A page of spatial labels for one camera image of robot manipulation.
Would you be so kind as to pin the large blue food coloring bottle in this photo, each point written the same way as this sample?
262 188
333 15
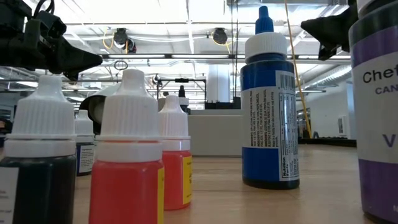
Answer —
264 155

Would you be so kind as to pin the grey plastic bin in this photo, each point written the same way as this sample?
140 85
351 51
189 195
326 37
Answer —
214 133

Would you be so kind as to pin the small black dropper bottle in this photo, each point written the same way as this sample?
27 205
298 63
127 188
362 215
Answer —
40 124

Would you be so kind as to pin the black mesh computer case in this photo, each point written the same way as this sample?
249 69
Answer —
217 105

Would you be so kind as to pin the black background rig frame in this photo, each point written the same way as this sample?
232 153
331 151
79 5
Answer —
182 80

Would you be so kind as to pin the small blue dropper bottle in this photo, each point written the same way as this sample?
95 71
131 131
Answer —
84 155

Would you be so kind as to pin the large black food coloring bottle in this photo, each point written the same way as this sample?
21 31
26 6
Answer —
183 101

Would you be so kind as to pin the small red dropper bottle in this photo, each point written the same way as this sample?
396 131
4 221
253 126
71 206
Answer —
127 186
174 180

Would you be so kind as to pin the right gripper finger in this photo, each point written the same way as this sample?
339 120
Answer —
326 52
335 31

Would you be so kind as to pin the large violet food coloring bottle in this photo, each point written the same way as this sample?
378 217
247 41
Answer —
376 186

